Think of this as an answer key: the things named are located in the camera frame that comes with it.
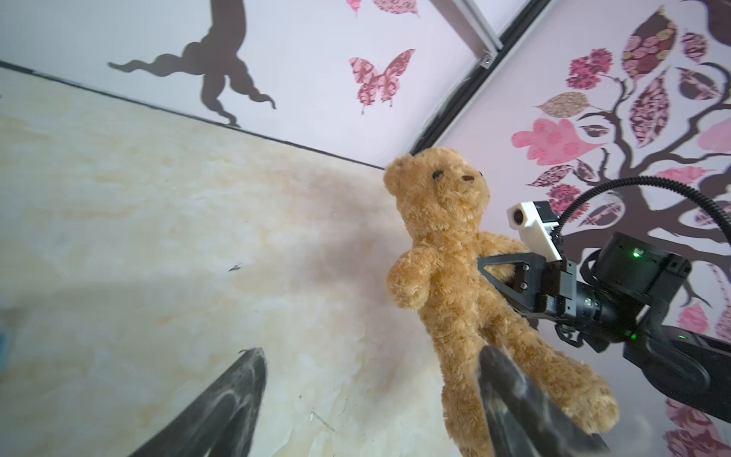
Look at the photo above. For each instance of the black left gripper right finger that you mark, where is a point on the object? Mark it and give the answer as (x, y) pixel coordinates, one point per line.
(522, 419)

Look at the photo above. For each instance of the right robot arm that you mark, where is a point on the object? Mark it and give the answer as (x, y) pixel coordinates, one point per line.
(623, 298)

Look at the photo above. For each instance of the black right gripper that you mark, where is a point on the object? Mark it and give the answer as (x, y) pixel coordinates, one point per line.
(517, 277)

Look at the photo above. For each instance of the brown teddy bear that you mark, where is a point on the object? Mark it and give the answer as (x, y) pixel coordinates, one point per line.
(442, 200)

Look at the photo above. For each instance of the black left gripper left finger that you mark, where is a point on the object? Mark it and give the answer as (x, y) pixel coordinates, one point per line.
(221, 421)

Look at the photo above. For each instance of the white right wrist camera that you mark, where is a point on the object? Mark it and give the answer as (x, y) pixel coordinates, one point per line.
(535, 222)

